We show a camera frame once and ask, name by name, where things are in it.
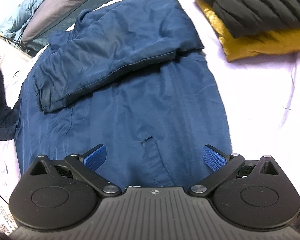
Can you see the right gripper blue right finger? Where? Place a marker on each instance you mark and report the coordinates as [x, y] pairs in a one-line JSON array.
[[214, 158]]

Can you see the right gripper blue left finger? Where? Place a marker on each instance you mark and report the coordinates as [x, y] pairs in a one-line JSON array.
[[94, 158]]

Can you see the navy blue large jacket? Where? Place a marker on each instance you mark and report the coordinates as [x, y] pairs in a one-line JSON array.
[[132, 77]]

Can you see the lavender bed sheet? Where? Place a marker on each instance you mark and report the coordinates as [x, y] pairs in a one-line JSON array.
[[256, 195]]

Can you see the mustard yellow folded garment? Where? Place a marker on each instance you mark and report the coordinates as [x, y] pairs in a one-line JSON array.
[[275, 42]]

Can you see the light blue puffer jacket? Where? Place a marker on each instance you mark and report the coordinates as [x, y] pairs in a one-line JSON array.
[[13, 27]]

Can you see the grey purple pillow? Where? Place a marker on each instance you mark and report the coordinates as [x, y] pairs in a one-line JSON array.
[[47, 13]]

